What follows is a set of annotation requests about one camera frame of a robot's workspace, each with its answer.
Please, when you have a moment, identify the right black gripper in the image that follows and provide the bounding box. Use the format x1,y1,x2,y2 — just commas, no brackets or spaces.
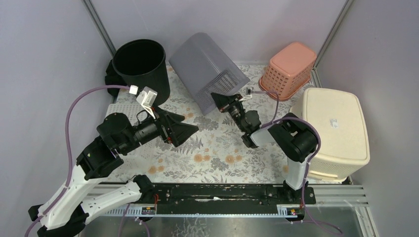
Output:
211,92,246,132

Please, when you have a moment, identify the grey ribbed waste bin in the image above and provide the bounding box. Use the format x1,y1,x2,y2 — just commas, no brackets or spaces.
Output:
169,32,250,116

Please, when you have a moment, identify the white perforated plastic basket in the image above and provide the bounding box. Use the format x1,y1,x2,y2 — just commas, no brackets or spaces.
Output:
105,103,161,169

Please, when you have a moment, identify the black round waste bin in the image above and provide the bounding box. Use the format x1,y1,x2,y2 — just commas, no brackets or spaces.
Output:
112,39,170,106

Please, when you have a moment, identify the pink perforated plastic basket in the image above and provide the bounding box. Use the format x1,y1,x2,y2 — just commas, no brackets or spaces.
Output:
258,41,317,101

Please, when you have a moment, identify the cream plastic laundry basket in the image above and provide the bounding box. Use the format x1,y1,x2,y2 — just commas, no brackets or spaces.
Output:
290,87,370,182

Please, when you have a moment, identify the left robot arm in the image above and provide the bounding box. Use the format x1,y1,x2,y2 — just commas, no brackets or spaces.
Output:
28,107,199,237

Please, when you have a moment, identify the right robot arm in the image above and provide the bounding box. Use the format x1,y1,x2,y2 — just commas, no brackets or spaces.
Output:
211,88,321,203

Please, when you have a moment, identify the floral patterned table mat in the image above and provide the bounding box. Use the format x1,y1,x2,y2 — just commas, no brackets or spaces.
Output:
107,66,291,184

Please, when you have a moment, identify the black cloth in corner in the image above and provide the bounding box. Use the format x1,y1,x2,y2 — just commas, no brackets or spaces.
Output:
105,60,126,97

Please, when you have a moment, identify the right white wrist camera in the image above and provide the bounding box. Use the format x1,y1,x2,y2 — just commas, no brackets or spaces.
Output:
240,87,253,101

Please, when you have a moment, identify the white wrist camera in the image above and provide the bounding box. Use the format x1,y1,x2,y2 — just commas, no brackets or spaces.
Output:
129,85,158,119
240,87,253,101

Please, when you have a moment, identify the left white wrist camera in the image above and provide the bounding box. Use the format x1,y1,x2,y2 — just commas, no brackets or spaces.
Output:
129,85,158,119

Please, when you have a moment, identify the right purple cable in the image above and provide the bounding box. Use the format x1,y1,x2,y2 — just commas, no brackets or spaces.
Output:
249,90,343,236

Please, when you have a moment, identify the purple cable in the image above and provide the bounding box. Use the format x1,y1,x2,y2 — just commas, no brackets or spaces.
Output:
24,85,131,237
249,90,343,236

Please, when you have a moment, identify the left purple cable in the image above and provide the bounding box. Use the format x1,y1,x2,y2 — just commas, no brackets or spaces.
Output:
24,85,131,237

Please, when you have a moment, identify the aluminium frame rail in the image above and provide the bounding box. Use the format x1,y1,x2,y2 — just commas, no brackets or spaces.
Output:
82,183,368,218

